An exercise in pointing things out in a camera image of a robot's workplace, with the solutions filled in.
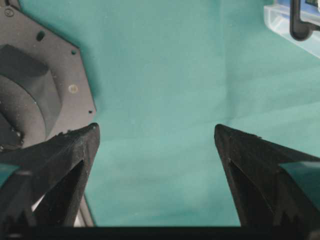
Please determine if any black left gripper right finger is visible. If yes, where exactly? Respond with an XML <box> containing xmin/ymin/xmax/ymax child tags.
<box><xmin>214</xmin><ymin>124</ymin><xmax>320</xmax><ymax>228</ymax></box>

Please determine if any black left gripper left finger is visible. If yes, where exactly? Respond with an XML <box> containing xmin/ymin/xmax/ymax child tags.
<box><xmin>0</xmin><ymin>123</ymin><xmax>100</xmax><ymax>228</ymax></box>

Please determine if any blue cloth inside case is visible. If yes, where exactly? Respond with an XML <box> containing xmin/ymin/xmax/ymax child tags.
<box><xmin>274</xmin><ymin>0</ymin><xmax>291</xmax><ymax>7</ymax></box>

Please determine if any clear plastic storage case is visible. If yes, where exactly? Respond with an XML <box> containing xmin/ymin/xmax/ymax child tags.
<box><xmin>263</xmin><ymin>0</ymin><xmax>320</xmax><ymax>58</ymax></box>

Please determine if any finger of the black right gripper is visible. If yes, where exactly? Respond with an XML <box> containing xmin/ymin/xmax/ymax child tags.
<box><xmin>289</xmin><ymin>0</ymin><xmax>320</xmax><ymax>41</ymax></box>

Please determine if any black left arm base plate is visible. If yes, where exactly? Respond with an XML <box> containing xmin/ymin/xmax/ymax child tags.
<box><xmin>0</xmin><ymin>0</ymin><xmax>96</xmax><ymax>152</ymax></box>

